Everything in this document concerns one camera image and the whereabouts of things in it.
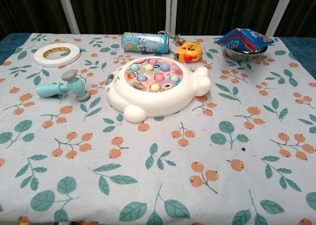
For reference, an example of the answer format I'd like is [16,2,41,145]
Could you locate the light blue drink can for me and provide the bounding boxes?
[120,32,170,55]

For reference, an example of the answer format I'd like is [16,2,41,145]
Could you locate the braided rope toy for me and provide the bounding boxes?
[158,30,187,47]

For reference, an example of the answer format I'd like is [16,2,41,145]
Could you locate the white seal whack-a-mole toy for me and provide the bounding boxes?
[105,57,212,124]

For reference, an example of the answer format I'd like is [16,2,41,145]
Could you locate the white frame post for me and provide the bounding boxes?
[265,0,296,37]
[164,0,179,35]
[55,0,81,35]

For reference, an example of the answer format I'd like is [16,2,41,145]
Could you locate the dark curtain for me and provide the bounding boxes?
[0,0,316,42]

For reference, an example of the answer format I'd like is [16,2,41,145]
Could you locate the blue snack bag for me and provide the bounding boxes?
[216,28,276,54]

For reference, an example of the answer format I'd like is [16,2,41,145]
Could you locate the floral tablecloth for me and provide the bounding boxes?
[0,33,316,225]

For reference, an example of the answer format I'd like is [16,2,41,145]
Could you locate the yellow tape measure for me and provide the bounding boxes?
[173,41,203,63]

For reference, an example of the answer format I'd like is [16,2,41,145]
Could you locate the steel bowl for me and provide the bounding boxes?
[225,45,269,63]

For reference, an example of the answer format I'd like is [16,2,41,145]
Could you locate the teal toy hammer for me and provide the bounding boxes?
[36,70,91,102]

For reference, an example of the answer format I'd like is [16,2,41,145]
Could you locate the white tape roll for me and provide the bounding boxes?
[33,43,80,68]

